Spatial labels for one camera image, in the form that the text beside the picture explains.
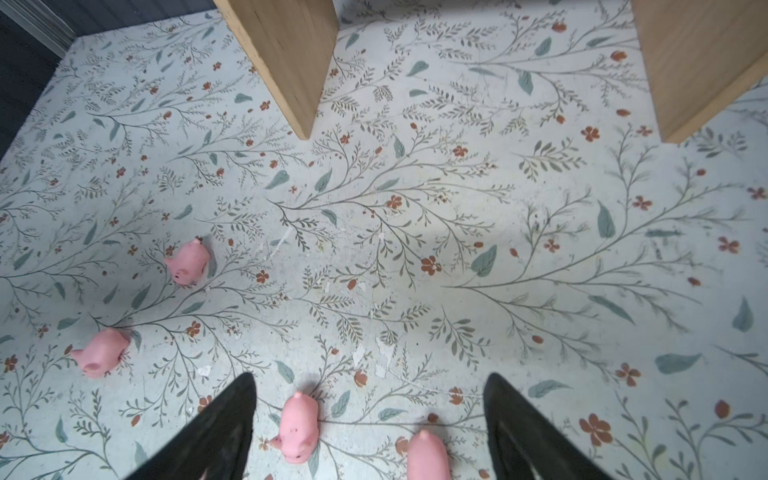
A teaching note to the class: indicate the pink toy pig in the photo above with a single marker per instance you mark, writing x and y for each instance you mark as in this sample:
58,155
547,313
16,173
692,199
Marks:
298,434
102,354
427,458
189,264

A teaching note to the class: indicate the wooden two-tier shelf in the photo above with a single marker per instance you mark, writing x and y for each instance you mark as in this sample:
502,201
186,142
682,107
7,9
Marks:
700,55

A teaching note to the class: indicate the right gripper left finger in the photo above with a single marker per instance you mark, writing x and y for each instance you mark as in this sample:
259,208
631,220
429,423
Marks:
215,444

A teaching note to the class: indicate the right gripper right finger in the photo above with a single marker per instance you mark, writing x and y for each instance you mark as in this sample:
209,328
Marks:
523,444

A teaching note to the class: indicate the floral patterned table mat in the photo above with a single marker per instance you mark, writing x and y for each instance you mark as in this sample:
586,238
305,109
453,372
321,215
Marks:
485,190

